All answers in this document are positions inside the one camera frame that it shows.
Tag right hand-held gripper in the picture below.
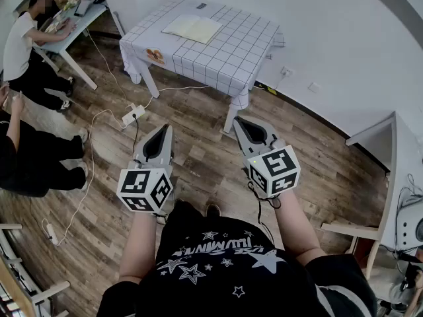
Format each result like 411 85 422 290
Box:
233 117 301 199

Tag grey metal pole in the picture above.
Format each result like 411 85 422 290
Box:
112 10 126 38

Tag person's black star-print t-shirt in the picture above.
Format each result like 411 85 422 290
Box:
96 199 378 317

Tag wooden chair frame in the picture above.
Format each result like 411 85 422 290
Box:
321 222 386 280

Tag white side table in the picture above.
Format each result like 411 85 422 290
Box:
345 110 423 256

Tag wooden rack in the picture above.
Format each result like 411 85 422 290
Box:
0 223 71 317

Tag light blue desk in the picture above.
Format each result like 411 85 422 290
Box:
31 0 110 91

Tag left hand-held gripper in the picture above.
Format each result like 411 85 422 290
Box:
116 124 175 215

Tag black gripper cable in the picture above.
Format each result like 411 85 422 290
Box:
247 180 282 246

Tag notebook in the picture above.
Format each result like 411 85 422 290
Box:
161 13 223 46

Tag person's right forearm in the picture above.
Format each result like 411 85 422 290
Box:
273 190 328 265

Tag person's left forearm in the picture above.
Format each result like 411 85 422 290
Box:
118 208 163 285

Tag dark equipment pile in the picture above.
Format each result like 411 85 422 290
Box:
379 248 423 317

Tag white grid tablecloth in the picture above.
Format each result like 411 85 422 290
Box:
118 0 286 110

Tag white cable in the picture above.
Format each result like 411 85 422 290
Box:
85 27 132 108
143 84 210 110
40 108 129 246

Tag black power cable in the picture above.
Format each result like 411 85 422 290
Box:
132 112 141 155

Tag yellow and black floor item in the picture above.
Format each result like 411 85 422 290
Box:
257 83 278 96

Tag white device with cables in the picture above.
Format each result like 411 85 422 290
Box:
398 196 423 249

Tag grey laptop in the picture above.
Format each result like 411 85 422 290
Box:
73 0 93 17

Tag slim white power strip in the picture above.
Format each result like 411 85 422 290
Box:
45 222 60 246

